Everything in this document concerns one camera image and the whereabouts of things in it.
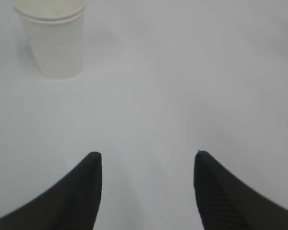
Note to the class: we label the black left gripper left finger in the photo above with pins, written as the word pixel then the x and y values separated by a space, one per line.
pixel 71 204

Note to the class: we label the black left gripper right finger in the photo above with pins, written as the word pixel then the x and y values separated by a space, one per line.
pixel 226 203

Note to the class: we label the white paper cup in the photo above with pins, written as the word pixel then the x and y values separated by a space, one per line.
pixel 55 31

